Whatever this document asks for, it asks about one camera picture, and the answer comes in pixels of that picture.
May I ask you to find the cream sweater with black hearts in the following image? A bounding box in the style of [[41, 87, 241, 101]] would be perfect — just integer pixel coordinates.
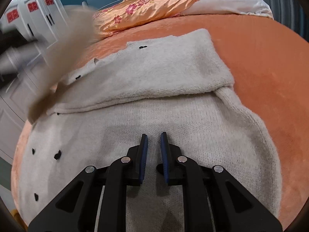
[[18, 6, 283, 232]]

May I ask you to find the orange plush bed blanket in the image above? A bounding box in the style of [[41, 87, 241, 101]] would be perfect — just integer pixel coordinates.
[[12, 15, 308, 227]]

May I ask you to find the white panelled wardrobe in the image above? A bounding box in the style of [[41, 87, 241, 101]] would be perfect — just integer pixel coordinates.
[[1, 0, 67, 164]]

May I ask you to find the white rolled duvet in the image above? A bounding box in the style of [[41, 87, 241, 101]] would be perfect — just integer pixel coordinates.
[[181, 0, 274, 19]]

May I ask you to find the orange floral satin pillow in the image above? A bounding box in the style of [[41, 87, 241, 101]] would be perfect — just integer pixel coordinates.
[[93, 0, 199, 40]]

